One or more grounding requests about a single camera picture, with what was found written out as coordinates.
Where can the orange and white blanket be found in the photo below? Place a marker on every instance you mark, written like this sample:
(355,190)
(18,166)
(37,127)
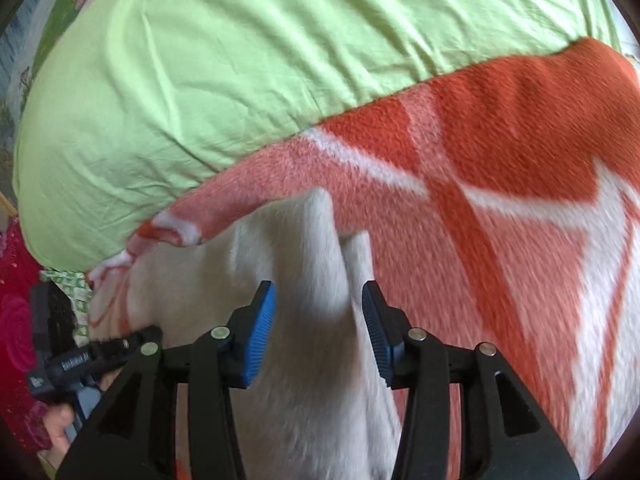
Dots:
(500,210)

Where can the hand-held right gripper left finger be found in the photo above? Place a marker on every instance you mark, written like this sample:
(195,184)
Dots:
(257,335)

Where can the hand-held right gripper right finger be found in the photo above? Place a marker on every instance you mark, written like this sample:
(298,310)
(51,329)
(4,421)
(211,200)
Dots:
(377,332)

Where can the person's left hand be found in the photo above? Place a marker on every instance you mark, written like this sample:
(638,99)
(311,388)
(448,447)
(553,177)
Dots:
(62,425)

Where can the green patterned small pillow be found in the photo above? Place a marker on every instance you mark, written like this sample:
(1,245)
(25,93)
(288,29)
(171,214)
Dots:
(70,290)

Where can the red floral pillow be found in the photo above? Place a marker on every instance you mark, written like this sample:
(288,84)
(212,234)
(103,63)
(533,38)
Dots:
(20,340)

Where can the green quilt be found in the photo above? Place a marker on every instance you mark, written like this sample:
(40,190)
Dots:
(250,60)

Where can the beige knit sweater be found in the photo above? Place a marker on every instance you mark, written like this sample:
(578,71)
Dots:
(300,335)

